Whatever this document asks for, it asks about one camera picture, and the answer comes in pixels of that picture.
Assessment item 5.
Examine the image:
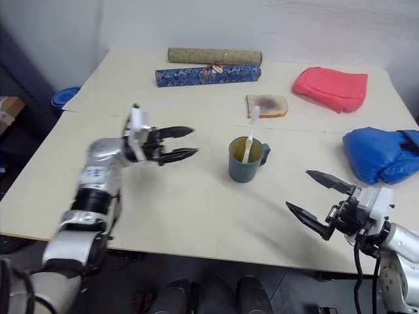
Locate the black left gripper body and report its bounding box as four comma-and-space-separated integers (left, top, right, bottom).
143, 128, 166, 166

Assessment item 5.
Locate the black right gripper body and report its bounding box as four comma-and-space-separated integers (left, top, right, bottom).
325, 186, 365, 236

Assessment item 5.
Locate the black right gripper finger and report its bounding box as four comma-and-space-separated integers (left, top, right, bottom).
305, 169, 357, 197
285, 201, 335, 242

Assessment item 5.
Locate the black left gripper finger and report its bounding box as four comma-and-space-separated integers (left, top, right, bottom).
156, 125, 196, 141
158, 147, 200, 167

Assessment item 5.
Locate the blue-grey mug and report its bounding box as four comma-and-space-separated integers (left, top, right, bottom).
228, 135, 272, 184

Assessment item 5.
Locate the white toothbrush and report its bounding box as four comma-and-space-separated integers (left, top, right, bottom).
242, 105, 261, 164

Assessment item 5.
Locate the blue boxing glove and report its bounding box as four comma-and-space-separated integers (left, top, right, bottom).
342, 127, 419, 186

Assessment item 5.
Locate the blue patterned long box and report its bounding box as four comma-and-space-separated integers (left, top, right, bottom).
155, 63, 263, 89

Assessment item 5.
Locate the ribbon tie with tag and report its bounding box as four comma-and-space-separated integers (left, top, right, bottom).
200, 51, 228, 83

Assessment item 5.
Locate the red fabric pouch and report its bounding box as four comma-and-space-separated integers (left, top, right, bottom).
291, 66, 369, 114

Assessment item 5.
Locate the dark rounded shape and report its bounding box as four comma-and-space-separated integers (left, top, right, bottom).
147, 277, 201, 314
235, 275, 274, 314

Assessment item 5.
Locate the toast slice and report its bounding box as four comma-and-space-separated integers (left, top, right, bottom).
246, 94, 289, 120

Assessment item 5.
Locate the blue plastic basin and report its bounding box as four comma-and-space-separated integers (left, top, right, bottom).
50, 86, 81, 107

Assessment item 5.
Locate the cardboard box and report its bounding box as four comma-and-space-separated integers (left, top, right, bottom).
0, 96, 27, 134

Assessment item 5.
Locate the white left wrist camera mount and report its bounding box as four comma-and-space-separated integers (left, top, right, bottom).
125, 103, 152, 162

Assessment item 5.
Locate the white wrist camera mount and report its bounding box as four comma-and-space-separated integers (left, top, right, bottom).
125, 103, 152, 162
354, 186, 394, 230

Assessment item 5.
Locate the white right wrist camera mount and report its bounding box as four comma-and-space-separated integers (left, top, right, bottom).
354, 186, 394, 230

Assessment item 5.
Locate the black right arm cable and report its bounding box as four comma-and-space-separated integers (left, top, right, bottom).
353, 241, 383, 314

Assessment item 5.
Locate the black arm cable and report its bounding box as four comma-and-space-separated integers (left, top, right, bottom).
353, 241, 383, 314
105, 191, 122, 241

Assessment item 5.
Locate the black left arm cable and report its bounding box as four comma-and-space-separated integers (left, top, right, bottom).
105, 191, 122, 241

